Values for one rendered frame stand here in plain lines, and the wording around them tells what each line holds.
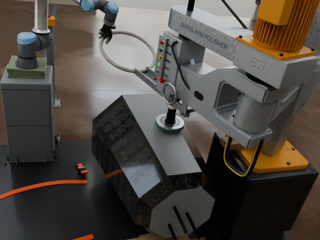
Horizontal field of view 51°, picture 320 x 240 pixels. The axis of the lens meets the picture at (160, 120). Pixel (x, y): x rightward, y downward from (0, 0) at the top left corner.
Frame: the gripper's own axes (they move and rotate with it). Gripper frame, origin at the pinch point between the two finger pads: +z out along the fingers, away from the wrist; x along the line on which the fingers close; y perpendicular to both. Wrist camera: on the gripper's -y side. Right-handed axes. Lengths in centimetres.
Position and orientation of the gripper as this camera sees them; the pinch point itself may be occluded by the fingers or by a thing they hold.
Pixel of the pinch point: (104, 41)
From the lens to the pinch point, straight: 294.7
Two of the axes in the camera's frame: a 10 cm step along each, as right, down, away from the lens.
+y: -4.6, 5.7, -6.8
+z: -3.4, 5.9, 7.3
